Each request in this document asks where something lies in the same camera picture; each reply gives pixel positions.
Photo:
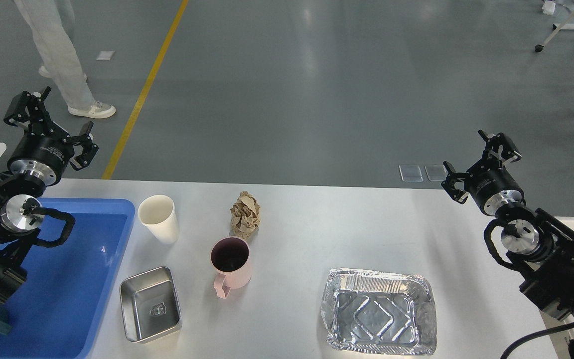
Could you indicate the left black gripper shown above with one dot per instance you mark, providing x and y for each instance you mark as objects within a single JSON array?
[{"x": 37, "y": 154}]

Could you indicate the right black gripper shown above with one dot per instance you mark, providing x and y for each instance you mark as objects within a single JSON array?
[{"x": 492, "y": 186}]

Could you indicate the square stainless steel container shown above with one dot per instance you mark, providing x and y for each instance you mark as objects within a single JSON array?
[{"x": 150, "y": 307}]

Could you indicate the pink ribbed mug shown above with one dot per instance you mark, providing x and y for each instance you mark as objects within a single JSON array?
[{"x": 230, "y": 257}]

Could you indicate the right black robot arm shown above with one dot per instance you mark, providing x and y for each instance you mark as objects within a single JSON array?
[{"x": 532, "y": 242}]

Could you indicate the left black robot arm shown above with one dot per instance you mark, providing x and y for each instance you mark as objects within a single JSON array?
[{"x": 25, "y": 223}]

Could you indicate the clear floor plate right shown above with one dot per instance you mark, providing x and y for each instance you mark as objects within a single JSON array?
[{"x": 436, "y": 173}]

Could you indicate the clear floor plate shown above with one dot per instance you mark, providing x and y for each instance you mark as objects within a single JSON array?
[
  {"x": 436, "y": 173},
  {"x": 411, "y": 173}
]

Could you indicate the clear floor plate left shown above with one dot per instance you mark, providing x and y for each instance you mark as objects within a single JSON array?
[{"x": 411, "y": 173}]

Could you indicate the person in light trousers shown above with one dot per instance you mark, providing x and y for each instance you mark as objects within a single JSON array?
[{"x": 52, "y": 25}]

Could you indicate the white paper cup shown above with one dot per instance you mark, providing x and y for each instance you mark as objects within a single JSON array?
[{"x": 157, "y": 214}]

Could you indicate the aluminium foil tray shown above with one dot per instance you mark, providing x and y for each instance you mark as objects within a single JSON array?
[{"x": 376, "y": 312}]

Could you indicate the blue plastic tray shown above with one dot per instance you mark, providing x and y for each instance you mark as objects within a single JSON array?
[{"x": 57, "y": 313}]

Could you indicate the crumpled brown paper ball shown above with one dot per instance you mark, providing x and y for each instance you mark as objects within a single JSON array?
[{"x": 245, "y": 215}]

